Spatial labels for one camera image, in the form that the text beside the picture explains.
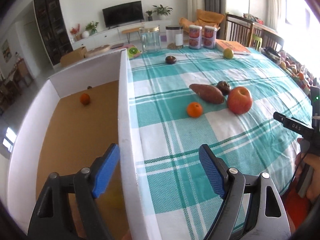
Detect large red apple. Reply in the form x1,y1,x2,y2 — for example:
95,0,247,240
227,86,253,115

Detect small orange tangerine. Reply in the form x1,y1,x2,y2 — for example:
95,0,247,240
186,102,203,118
80,93,91,105

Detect person's right hand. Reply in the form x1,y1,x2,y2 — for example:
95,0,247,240
295,150,320,203

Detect cluttered side table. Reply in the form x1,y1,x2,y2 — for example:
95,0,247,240
261,47,318,99

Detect teal white plaid tablecloth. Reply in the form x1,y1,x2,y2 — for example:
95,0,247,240
128,47,312,239

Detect white cardboard box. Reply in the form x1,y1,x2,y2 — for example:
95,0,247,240
7,49,160,239

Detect dark red-brown fruit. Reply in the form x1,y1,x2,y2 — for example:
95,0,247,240
216,81,231,96

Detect brown sweet potato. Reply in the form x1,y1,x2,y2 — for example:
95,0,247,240
189,83,225,105

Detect orange book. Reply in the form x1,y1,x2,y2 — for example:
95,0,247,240
215,39,251,55

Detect yellow-green round fruit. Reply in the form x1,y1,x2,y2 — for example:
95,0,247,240
223,48,234,59

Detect wooden dining chair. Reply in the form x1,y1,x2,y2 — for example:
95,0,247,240
225,14,254,47

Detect right red white can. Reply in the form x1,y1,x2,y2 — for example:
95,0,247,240
203,25,217,49

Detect red white can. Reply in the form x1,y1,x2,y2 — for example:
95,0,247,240
203,25,217,49
189,25,202,49

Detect left red white can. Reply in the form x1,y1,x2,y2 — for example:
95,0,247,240
189,25,202,49

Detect brown cardboard box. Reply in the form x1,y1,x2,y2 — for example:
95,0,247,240
60,47,87,67

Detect orange bean bag chair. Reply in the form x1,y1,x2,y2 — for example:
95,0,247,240
179,9,225,33

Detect far dark fruit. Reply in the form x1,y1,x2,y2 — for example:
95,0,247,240
165,56,177,64

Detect clear jar black lid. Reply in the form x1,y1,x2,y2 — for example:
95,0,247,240
165,25,183,50

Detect kiwi print packet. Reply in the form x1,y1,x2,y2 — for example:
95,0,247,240
127,45,141,60

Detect white tv cabinet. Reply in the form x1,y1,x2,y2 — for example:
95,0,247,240
72,20,172,50

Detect clear glass jar gold lid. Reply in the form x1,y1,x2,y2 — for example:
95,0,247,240
139,26,161,53

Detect small wooden bench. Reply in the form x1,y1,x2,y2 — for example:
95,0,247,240
121,27,141,43

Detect green potted plant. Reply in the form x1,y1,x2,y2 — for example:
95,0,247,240
153,4,173,20

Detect dark bookcase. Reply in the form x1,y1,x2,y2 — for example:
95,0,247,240
33,0,73,66

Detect black television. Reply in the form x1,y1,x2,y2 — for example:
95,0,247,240
103,1,144,28

